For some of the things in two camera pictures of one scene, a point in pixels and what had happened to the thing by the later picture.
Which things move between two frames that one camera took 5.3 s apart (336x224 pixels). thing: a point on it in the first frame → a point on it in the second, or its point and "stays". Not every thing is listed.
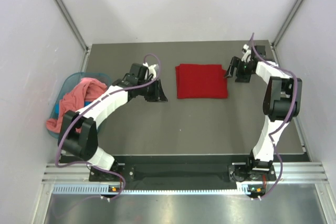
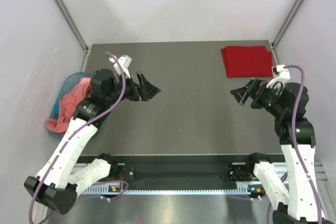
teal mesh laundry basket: x=70 y=83 stays
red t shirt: x=201 y=81 → x=247 y=61
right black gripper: x=236 y=62 → x=257 y=87
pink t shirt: x=88 y=89 stays
